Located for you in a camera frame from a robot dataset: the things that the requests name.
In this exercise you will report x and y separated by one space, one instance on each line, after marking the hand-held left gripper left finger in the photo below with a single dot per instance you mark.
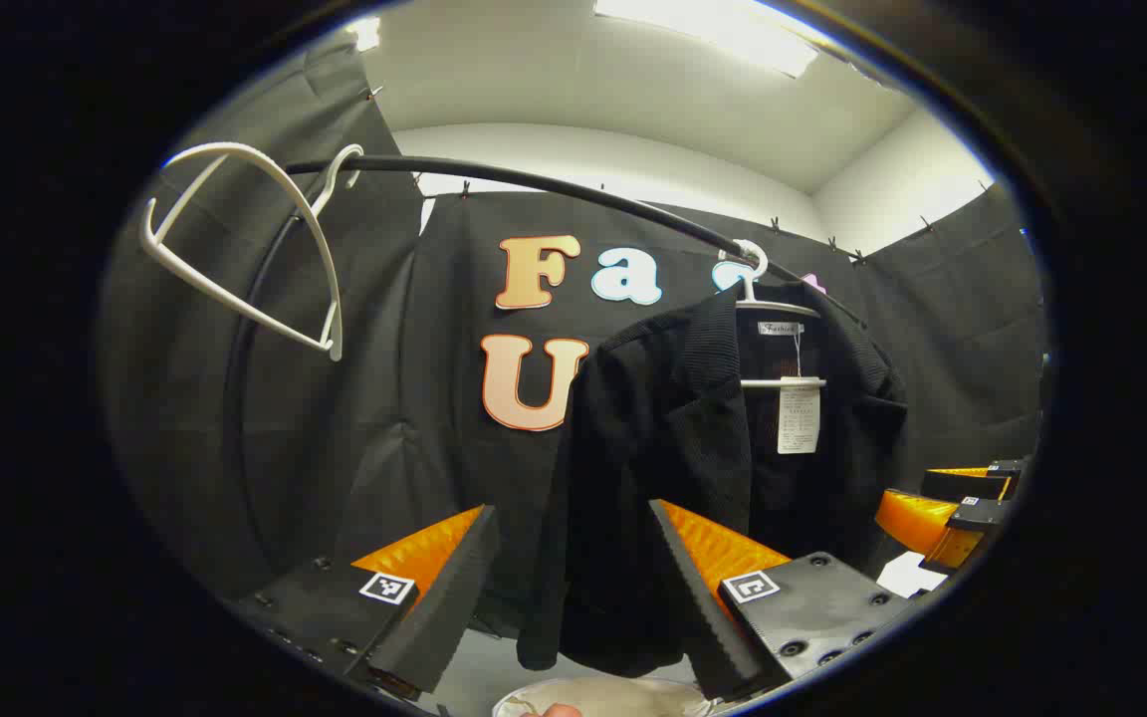
454 597

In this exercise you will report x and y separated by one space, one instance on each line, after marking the white plastic clothes hanger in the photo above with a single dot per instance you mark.
783 382
335 319

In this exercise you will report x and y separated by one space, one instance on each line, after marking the black backdrop cloth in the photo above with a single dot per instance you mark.
335 418

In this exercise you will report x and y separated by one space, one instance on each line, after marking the black knit jacket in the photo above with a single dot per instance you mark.
653 448

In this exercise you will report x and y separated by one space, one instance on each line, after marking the black metal clothes rack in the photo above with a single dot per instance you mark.
534 181

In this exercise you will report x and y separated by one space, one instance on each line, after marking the small ceiling light panel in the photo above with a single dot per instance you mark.
366 33

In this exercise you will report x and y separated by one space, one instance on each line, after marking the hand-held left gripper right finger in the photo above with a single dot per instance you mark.
698 617

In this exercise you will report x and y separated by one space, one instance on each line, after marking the white fabric laundry hamper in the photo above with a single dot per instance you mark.
623 697

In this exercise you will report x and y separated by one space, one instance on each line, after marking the large ceiling light panel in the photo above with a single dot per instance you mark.
713 30

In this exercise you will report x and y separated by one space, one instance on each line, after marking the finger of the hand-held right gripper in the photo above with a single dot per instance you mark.
917 520
962 486

